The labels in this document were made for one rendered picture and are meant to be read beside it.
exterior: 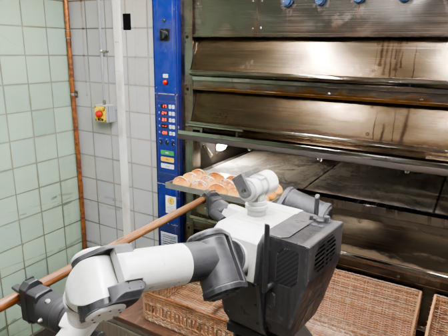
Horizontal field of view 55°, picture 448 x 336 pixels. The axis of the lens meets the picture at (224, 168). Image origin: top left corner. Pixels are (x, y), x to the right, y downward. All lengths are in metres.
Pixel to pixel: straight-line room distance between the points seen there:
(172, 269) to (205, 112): 1.43
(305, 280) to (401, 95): 1.06
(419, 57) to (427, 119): 0.25
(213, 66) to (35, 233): 1.48
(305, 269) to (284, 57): 1.20
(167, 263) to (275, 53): 1.36
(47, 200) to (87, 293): 2.02
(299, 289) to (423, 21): 1.21
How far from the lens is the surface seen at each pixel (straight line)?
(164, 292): 2.30
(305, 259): 1.05
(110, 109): 2.63
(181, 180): 2.09
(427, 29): 1.91
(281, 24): 2.07
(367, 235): 2.08
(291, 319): 1.15
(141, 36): 2.48
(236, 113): 2.17
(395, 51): 1.92
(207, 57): 2.23
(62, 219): 2.98
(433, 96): 1.90
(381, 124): 1.94
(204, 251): 0.98
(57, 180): 2.89
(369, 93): 1.94
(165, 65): 2.35
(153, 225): 1.64
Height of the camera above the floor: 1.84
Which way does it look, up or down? 15 degrees down
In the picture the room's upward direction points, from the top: 1 degrees clockwise
